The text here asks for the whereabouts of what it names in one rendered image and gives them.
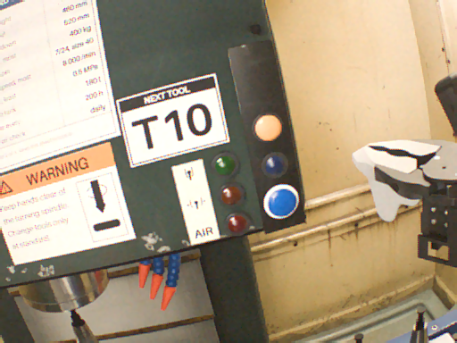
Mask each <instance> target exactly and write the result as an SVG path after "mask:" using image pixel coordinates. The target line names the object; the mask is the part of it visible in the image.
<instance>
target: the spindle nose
mask: <svg viewBox="0 0 457 343"><path fill-rule="evenodd" d="M108 283H109V272H108V270H107V269H104V270H102V271H101V270H99V271H96V272H89V273H83V274H78V275H75V276H73V275H72V276H70V277H65V278H60V279H54V280H48V281H43V282H42V281H40V282H39V283H37V282H36V283H34V284H33V283H31V284H27V285H25V286H24V285H22V286H19V287H17V289H18V291H19V292H20V294H21V295H22V297H23V300H24V302H25V303H26V304H27V305H29V306H30V307H32V308H34V309H35V310H38V311H42V312H44V313H55V314H56V313H62V312H64V313H65V312H67V311H68V312H69V311H73V310H75V309H76V310H77V309H78V308H81V307H83V306H85V305H89V303H92V302H93V301H95V300H96V299H97V298H98V297H100V296H101V295H102V293H103V292H104V290H105V289H106V288H107V285H108Z"/></svg>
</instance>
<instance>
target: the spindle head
mask: <svg viewBox="0 0 457 343"><path fill-rule="evenodd" d="M96 8H97V9H96V10H97V12H98V14H97V15H98V18H99V19H98V20H99V26H100V30H101V33H102V34H101V37H102V42H103V45H104V46H103V48H104V56H105V61H106V64H107V66H106V68H107V70H108V76H109V80H110V85H111V89H112V97H113V103H114V107H115V110H116V116H117V120H118V123H119V126H120V127H119V130H120V135H119V136H116V137H113V138H107V139H104V140H100V141H97V142H94V143H93V144H91V145H87V146H82V147H79V148H76V149H72V150H70V151H67V152H63V153H60V154H58V155H53V156H50V157H47V158H45V159H42V160H39V161H36V162H34V163H29V164H26V165H23V166H21V167H16V168H13V169H11V170H8V171H4V172H1V173H0V177H1V176H4V175H8V174H11V173H14V172H17V171H20V170H23V169H26V168H29V167H31V166H36V165H39V164H41V163H47V162H50V161H53V160H55V159H58V158H61V157H64V156H67V155H72V154H76V153H78V152H80V151H84V150H87V149H88V148H90V147H93V146H99V145H102V144H105V143H109V142H110V143H111V147H112V156H113V160H114V162H115V166H116V169H117V173H118V176H119V179H120V184H121V188H122V192H123V196H124V198H125V201H126V205H127V209H128V212H129V218H130V221H131V225H132V228H133V231H134V235H135V238H132V239H128V240H124V241H122V242H120V241H119V242H115V243H112V244H110V245H103V246H101V247H92V248H90V249H84V250H81V251H76V252H73V253H68V254H65V255H64V254H62V255H58V256H57V255H56V256H53V257H48V258H46V259H45V258H43V259H41V260H36V261H31V262H26V263H24V264H14V261H13V259H12V256H11V254H10V251H9V248H8V245H7V243H6V241H5V238H4V234H3V231H2V229H1V226H0V289H7V288H13V287H19V286H22V285H24V286H25V285H27V284H31V283H33V284H34V283H36V282H37V283H39V282H40V281H42V282H43V281H48V280H54V279H60V278H65V277H70V276H72V275H73V276H75V275H78V274H83V273H89V272H96V271H99V270H101V271H102V270H104V269H108V268H109V269H111V268H113V267H116V266H118V267H120V266H122V265H125V264H127V265H129V264H133V263H137V262H143V261H146V260H150V259H152V260H153V259H155V258H159V257H162V256H166V255H175V254H178V253H181V252H185V251H188V250H191V249H198V248H201V247H208V246H210V245H214V244H219V243H221V242H225V241H229V240H231V239H235V238H242V237H245V236H249V235H253V234H255V233H259V232H263V231H264V226H263V221H262V213H261V208H260V204H259V198H258V194H257V188H256V184H254V178H253V170H252V165H251V160H250V155H249V151H248V146H247V141H246V136H245V128H244V123H243V117H242V114H241V109H240V108H239V104H238V100H237V92H236V86H235V81H234V78H233V73H232V69H231V64H230V60H229V52H228V48H230V47H233V46H243V45H248V44H252V43H255V42H262V41H265V40H270V39H271V40H272V45H273V46H274V49H275V54H276V59H277V64H278V70H279V73H280V78H281V83H282V88H283V93H284V98H285V99H286V104H287V114H288V119H289V125H290V129H291V134H292V136H293V141H294V147H295V157H296V163H297V168H298V173H299V179H300V185H301V190H302V196H303V205H304V207H305V205H306V197H305V192H304V186H303V175H302V170H301V164H300V158H299V154H298V148H297V143H296V137H295V133H294V126H293V121H292V115H291V110H290V104H289V99H288V98H287V90H286V84H285V80H284V74H283V72H282V69H281V64H280V59H279V54H278V49H277V45H276V39H275V35H274V31H273V27H272V25H271V22H270V14H269V9H268V5H267V0H96ZM212 74H216V79H217V82H218V86H219V91H220V99H221V103H222V108H223V112H224V116H225V121H226V126H227V131H228V138H229V141H228V142H224V143H220V144H217V146H210V147H206V148H203V149H198V150H195V151H191V152H187V153H184V154H180V155H174V156H170V157H166V158H163V159H160V160H159V161H155V162H151V163H145V164H141V165H139V166H136V167H132V168H131V164H130V160H129V155H128V151H127V148H126V144H125V142H126V141H125V138H124V134H123V130H122V127H121V120H120V115H119V111H118V108H119V107H118V105H117V102H116V101H117V100H121V99H122V98H124V97H127V96H134V95H137V94H142V93H144V92H145V91H148V90H152V89H156V88H162V87H166V86H169V85H171V84H173V83H178V82H181V81H185V80H189V79H195V78H199V77H203V76H207V75H212ZM221 152H230V153H232V154H234V155H235V156H236V158H238V161H239V169H238V171H237V172H236V173H235V174H234V175H233V176H231V177H229V178H226V179H223V178H219V177H217V176H215V175H214V174H213V172H212V168H211V163H212V158H213V157H214V156H215V155H216V154H218V153H221ZM200 159H203V161H204V169H205V173H206V178H207V182H208V187H209V190H210V195H211V200H212V207H213V211H214V215H215V219H216V224H217V228H219V233H220V238H216V239H214V240H210V241H206V242H204V243H200V244H196V245H193V246H192V245H191V240H190V236H188V232H187V226H186V222H185V218H184V214H183V211H182V206H181V202H180V198H179V192H178V191H177V188H176V184H175V180H174V175H173V171H172V168H171V167H175V166H179V165H183V164H186V163H189V162H193V161H196V160H200ZM229 182H236V183H238V184H240V185H241V186H242V187H243V188H244V190H245V200H244V202H243V203H242V204H241V205H240V206H237V207H234V208H227V207H224V206H223V205H222V204H221V203H219V201H218V198H217V193H218V190H219V188H221V187H222V186H223V185H224V184H226V183H229ZM303 210H304V208H303ZM235 211H242V212H245V213H247V214H248V216H249V217H250V220H251V226H250V229H249V231H248V232H247V233H246V234H244V235H242V236H231V235H229V234H228V233H227V232H226V230H225V228H224V222H225V219H226V217H227V216H228V215H229V214H230V213H232V212H235Z"/></svg>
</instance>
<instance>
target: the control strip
mask: <svg viewBox="0 0 457 343"><path fill-rule="evenodd" d="M228 55H229V60H230V64H231V69H232V73H233V78H234V81H235V86H236V91H237V99H238V103H239V108H241V113H242V117H243V123H244V128H245V136H246V141H247V146H248V151H249V155H250V160H251V165H252V170H253V178H254V184H256V188H257V194H258V198H259V204H260V208H261V213H262V221H263V226H264V230H265V231H264V235H266V234H268V233H272V232H274V231H278V230H283V229H287V228H291V227H294V226H297V225H301V224H302V223H304V222H306V221H305V216H304V210H303V208H304V205H303V196H302V190H301V185H300V179H299V173H298V168H297V163H296V157H295V147H294V141H293V136H292V134H291V129H290V125H289V119H288V114H287V104H286V99H285V98H284V93H283V88H282V83H281V78H280V73H279V70H278V64H277V59H276V54H275V49H274V46H273V45H272V40H271V39H270V40H265V41H262V42H255V43H252V44H248V45H243V46H233V47H230V48H228ZM268 115H270V116H274V117H276V118H277V119H278V120H279V122H280V125H281V130H280V133H279V134H278V136H277V137H276V138H274V139H272V140H264V139H262V138H260V137H259V136H258V134H256V131H255V125H256V123H257V121H258V120H260V119H261V118H262V117H264V116H268ZM222 156H229V157H231V158H233V160H234V161H235V169H234V171H233V172H232V173H230V174H229V175H221V174H218V173H217V172H216V170H215V164H216V161H217V160H218V159H219V158H221V157H222ZM272 156H280V157H282V158H283V159H284V162H285V165H286V166H285V169H284V171H283V172H281V173H280V174H277V175H271V174H269V173H268V172H267V171H266V163H267V161H268V160H269V159H270V158H271V157H272ZM211 168H212V172H213V174H214V175H215V176H217V177H219V178H223V179H226V178H229V177H231V176H233V175H234V174H235V173H236V172H237V171H238V169H239V161H238V158H236V156H235V155H234V154H232V153H230V152H221V153H218V154H216V155H215V156H214V157H213V158H212V163H211ZM229 187H236V188H239V189H240V190H241V192H242V197H241V200H240V202H239V203H236V204H235V205H226V204H225V203H224V202H223V200H222V193H223V191H224V190H225V189H226V188H229ZM281 188H287V189H290V190H291V191H293V192H294V194H295V196H296V199H297V204H296V207H295V210H293V212H292V213H291V214H289V215H288V216H285V217H277V216H275V215H273V214H272V213H271V212H270V210H269V208H268V199H269V196H270V194H271V193H272V192H274V191H275V190H277V189H281ZM217 198H218V201H219V203H221V204H222V205H223V206H224V207H227V208H234V207H237V206H240V205H241V204H242V203H243V202H244V200H245V190H244V188H243V187H242V186H241V185H240V184H238V183H236V182H229V183H226V184H224V185H223V186H222V187H221V188H219V190H218V193H217ZM236 215H242V216H244V217H245V218H246V219H247V228H246V229H245V231H243V232H241V233H233V232H231V231H230V230H229V220H230V219H231V218H232V217H233V216H236ZM250 226H251V220H250V217H249V216H248V214H247V213H245V212H242V211H235V212H232V213H230V214H229V215H228V216H227V217H226V219H225V222H224V228H225V230H226V232H227V233H228V234H229V235H231V236H242V235H244V234H246V233H247V232H248V231H249V229H250Z"/></svg>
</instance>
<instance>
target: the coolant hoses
mask: <svg viewBox="0 0 457 343"><path fill-rule="evenodd" d="M168 258H169V261H168V266H169V267H168V274H167V280H166V281H165V284H166V285H165V287H164V291H163V295H162V304H161V310H162V311H164V310H165V309H166V308H167V306H168V304H169V302H170V300H171V298H172V297H173V295H174V294H175V291H176V289H175V287H177V286H178V279H179V274H180V272H179V271H180V269H179V267H180V265H181V263H180V258H181V256H180V253H178V254H175V255H168ZM151 263H152V259H150V260H146V261H143V262H139V276H138V277H139V287H140V288H143V287H144V286H145V280H146V278H147V276H148V273H149V272H148V271H149V269H150V267H151ZM153 266H154V268H153V272H154V274H152V275H153V278H152V282H151V293H150V299H155V297H156V295H157V294H156V293H157V291H158V289H159V287H160V286H161V285H162V280H163V275H162V274H163V273H165V268H164V261H163V256H162V257H159V258H155V259H153Z"/></svg>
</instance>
